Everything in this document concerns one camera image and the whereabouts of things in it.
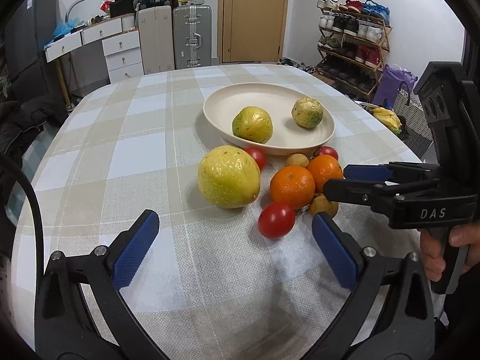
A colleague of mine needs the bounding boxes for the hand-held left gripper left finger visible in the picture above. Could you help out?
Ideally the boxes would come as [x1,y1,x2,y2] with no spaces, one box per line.
[34,209,169,360]

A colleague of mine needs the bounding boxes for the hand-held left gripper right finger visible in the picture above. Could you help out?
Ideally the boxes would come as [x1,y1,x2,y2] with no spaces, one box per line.
[310,212,447,360]

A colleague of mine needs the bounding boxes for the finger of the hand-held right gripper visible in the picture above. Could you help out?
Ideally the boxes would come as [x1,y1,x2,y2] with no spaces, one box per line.
[322,178,399,215]
[343,161,442,185]

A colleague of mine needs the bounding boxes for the orange mandarin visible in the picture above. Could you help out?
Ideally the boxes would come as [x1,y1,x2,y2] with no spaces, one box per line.
[270,166,316,210]
[308,154,344,194]

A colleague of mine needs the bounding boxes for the red tomato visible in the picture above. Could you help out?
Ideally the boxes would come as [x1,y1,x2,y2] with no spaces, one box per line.
[317,146,339,162]
[244,147,268,170]
[257,202,296,240]

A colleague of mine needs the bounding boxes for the large pale yellow citrus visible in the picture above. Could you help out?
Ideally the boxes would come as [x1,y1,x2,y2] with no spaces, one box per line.
[197,145,261,209]

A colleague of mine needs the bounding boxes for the cream round plate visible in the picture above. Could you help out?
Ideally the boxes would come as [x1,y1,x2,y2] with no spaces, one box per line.
[203,84,335,157]

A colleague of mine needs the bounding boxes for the person's right hand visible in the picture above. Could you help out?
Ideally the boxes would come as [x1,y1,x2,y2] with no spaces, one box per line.
[419,215,480,284]

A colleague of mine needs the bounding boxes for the brown longan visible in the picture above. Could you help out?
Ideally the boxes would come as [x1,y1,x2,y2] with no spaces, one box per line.
[286,153,310,168]
[309,194,339,219]

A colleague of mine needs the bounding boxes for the grey woven basket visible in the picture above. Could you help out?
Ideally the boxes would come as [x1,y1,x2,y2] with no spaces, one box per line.
[394,84,434,158]

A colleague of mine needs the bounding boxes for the wrinkled yellow green citrus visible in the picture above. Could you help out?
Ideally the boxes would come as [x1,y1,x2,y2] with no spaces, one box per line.
[292,97,324,129]

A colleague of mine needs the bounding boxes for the purple bag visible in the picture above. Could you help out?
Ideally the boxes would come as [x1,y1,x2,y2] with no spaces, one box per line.
[372,64,418,107]

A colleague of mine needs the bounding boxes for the wooden shoe rack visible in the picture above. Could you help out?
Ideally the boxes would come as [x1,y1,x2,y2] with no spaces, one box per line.
[315,5,392,100]

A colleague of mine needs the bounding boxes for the smooth yellow green citrus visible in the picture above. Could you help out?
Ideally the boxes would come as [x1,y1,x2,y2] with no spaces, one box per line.
[232,106,274,144]

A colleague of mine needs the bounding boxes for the pile of loose sneakers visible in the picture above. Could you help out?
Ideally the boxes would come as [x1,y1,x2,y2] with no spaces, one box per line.
[277,58,314,74]

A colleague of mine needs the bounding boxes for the row of shoes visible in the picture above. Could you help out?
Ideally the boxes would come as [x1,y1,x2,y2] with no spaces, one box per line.
[316,0,391,91]

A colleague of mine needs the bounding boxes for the black jacket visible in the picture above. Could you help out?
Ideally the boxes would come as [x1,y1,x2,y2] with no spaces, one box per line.
[0,94,68,181]

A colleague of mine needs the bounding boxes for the wooden door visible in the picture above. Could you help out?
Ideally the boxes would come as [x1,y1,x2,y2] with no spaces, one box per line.
[218,0,291,64]

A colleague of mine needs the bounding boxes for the beige hard suitcase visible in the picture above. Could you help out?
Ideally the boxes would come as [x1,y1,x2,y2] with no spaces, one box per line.
[137,5,176,75]

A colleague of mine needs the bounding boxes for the white drawer desk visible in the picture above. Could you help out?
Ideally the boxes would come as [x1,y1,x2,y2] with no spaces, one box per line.
[44,17,145,83]

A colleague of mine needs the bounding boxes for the silver hard suitcase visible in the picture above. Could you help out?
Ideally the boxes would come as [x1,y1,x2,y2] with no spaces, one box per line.
[172,5,213,69]

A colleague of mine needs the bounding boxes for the blue plastic bags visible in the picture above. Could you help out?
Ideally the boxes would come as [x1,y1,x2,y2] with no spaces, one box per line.
[52,19,81,42]

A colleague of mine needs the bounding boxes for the dark grey fridge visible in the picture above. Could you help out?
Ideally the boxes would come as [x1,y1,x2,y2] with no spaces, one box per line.
[4,0,62,94]

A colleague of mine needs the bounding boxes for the black cable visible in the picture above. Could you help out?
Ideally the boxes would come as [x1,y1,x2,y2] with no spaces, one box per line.
[0,154,46,271]

